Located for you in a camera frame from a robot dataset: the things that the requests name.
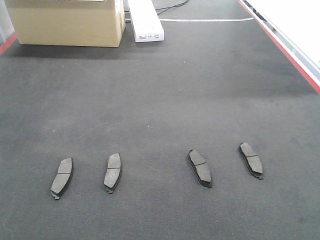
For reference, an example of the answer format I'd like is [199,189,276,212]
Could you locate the grey brake pad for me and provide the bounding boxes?
[103,152,122,194]
[50,157,74,200]
[238,142,263,180]
[188,149,212,188]

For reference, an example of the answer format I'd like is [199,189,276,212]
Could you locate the black conveyor belt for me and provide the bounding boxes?
[0,0,320,240]

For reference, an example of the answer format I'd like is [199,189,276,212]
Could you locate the long white carton box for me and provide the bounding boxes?
[127,0,165,43]

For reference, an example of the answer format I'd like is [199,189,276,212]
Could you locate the large cardboard box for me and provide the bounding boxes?
[5,0,126,48]

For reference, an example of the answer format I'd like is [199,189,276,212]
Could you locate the black floor cable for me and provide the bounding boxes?
[154,0,189,15]

